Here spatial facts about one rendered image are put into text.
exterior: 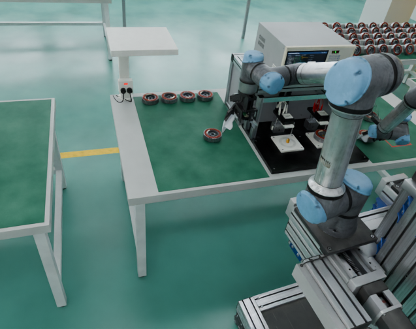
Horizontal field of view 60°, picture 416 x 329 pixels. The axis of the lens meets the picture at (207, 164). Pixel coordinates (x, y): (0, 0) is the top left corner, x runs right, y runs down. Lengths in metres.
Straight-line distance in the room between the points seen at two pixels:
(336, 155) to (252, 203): 1.84
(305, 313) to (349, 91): 1.45
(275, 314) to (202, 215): 0.96
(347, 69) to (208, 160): 1.19
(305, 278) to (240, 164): 0.87
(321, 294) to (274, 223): 1.49
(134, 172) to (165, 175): 0.16
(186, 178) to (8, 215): 0.84
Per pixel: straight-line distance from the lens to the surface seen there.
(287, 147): 2.16
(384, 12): 6.04
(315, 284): 1.35
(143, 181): 1.85
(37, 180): 1.94
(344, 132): 1.05
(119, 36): 2.24
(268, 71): 1.30
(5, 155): 2.15
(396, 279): 1.49
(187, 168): 1.93
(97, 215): 2.72
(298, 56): 2.08
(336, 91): 1.00
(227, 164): 1.99
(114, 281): 2.38
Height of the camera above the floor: 2.01
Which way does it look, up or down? 40 degrees down
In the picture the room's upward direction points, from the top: 7 degrees clockwise
